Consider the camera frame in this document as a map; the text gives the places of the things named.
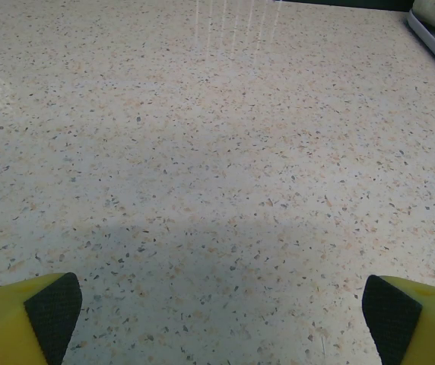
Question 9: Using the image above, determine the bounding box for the lavender tray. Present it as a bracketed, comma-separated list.
[405, 9, 435, 83]

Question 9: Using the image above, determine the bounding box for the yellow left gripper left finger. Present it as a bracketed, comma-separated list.
[0, 271, 84, 365]

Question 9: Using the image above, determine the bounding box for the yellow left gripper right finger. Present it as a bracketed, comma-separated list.
[361, 274, 435, 365]

